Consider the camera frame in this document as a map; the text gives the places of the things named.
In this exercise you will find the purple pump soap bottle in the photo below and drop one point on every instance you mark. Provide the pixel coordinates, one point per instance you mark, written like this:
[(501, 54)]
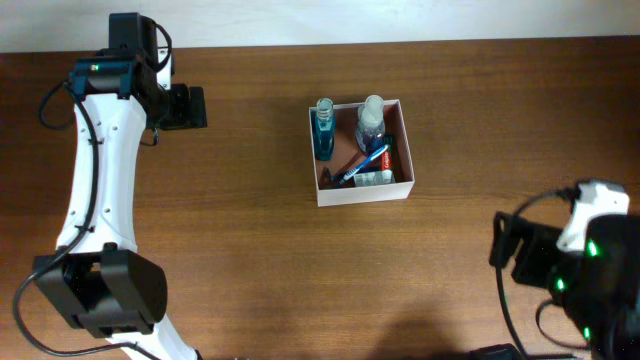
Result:
[(370, 130)]

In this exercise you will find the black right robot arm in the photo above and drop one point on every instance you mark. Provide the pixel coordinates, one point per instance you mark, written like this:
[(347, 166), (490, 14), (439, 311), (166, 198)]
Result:
[(597, 287)]

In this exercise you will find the blue white toothbrush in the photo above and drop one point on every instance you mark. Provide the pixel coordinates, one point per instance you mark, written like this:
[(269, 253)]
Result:
[(373, 156)]

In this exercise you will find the green toothpaste tube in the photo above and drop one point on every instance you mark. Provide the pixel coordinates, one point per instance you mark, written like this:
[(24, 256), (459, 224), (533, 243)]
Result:
[(386, 161)]

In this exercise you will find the blue disposable razor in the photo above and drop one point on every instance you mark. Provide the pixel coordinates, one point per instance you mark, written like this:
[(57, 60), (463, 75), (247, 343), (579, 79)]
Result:
[(329, 181)]

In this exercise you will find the green soap box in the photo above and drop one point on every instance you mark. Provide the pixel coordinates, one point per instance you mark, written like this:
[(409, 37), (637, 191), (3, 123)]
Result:
[(374, 178)]

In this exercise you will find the pink open box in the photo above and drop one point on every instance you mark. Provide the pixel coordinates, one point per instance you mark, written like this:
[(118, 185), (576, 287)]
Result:
[(347, 154)]

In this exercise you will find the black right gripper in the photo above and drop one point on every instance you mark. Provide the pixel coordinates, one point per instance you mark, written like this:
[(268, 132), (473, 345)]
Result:
[(526, 257)]

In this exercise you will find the blue Listerine mouthwash bottle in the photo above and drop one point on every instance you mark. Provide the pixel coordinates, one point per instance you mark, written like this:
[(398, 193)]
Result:
[(324, 129)]

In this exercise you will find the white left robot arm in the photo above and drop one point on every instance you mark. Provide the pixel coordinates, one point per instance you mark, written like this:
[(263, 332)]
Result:
[(96, 279)]

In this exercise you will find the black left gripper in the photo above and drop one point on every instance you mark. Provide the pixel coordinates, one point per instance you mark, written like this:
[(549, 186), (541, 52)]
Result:
[(182, 116)]

